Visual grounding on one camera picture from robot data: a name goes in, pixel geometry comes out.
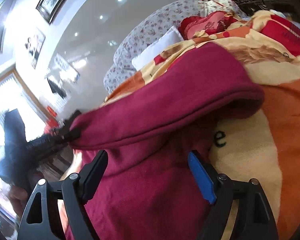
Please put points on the floral quilt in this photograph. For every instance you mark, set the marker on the floral quilt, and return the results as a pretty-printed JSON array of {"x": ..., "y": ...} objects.
[{"x": 154, "y": 27}]

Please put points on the red paper wall decoration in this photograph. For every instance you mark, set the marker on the red paper wall decoration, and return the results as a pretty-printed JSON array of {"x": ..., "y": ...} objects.
[{"x": 51, "y": 111}]

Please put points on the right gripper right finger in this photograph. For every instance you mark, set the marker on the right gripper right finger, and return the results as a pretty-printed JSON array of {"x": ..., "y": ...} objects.
[{"x": 254, "y": 219}]

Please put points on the maroon fleece sweater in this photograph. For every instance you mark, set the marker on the maroon fleece sweater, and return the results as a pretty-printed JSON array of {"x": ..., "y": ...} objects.
[{"x": 148, "y": 190}]

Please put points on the white pillow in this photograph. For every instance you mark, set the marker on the white pillow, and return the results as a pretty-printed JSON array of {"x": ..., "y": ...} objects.
[{"x": 171, "y": 37}]

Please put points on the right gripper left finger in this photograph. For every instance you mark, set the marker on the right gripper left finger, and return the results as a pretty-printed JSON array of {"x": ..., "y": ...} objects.
[{"x": 41, "y": 218}]

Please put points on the dark cloth hanging on wall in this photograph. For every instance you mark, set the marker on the dark cloth hanging on wall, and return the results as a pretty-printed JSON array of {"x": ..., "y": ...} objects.
[{"x": 56, "y": 86}]

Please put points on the red pink pillow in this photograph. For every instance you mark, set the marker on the red pink pillow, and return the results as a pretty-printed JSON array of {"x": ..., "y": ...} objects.
[{"x": 215, "y": 22}]

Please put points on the wall calendar poster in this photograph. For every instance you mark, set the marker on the wall calendar poster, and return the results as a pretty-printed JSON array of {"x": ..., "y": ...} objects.
[{"x": 62, "y": 71}]

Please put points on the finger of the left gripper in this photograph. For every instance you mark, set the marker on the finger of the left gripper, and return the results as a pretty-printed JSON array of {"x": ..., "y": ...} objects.
[{"x": 56, "y": 138}]

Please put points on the person's left hand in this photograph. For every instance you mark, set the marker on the person's left hand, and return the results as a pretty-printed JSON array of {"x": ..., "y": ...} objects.
[{"x": 18, "y": 196}]

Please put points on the red orange patterned blanket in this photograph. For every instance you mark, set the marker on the red orange patterned blanket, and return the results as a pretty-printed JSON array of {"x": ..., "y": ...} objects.
[{"x": 266, "y": 145}]

